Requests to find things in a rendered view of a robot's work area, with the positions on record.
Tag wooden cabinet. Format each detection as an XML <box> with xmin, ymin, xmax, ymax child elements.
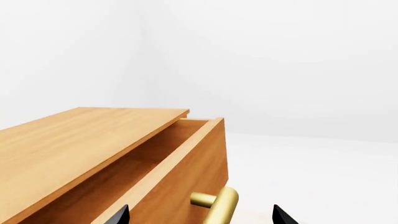
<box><xmin>0</xmin><ymin>106</ymin><xmax>191</xmax><ymax>224</ymax></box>

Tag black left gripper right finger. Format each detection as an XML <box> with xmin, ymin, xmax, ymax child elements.
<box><xmin>272</xmin><ymin>203</ymin><xmax>299</xmax><ymax>224</ymax></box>

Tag wooden drawer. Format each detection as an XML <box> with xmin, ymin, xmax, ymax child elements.
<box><xmin>17</xmin><ymin>117</ymin><xmax>229</xmax><ymax>224</ymax></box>

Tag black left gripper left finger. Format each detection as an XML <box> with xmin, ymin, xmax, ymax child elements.
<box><xmin>103</xmin><ymin>203</ymin><xmax>130</xmax><ymax>224</ymax></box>

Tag gold drawer handle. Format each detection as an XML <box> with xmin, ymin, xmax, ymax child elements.
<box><xmin>190</xmin><ymin>186</ymin><xmax>240</xmax><ymax>224</ymax></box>

